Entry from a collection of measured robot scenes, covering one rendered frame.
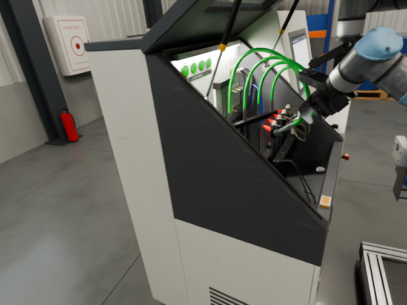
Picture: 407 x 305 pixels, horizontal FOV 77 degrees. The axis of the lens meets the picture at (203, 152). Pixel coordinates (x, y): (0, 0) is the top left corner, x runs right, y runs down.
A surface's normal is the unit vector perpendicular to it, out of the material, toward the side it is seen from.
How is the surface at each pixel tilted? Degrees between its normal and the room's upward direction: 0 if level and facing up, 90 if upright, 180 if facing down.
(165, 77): 90
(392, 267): 0
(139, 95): 90
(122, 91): 90
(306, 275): 90
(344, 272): 0
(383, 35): 45
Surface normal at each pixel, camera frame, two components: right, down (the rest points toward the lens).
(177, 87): -0.49, 0.43
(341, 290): -0.09, -0.89
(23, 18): 0.92, 0.10
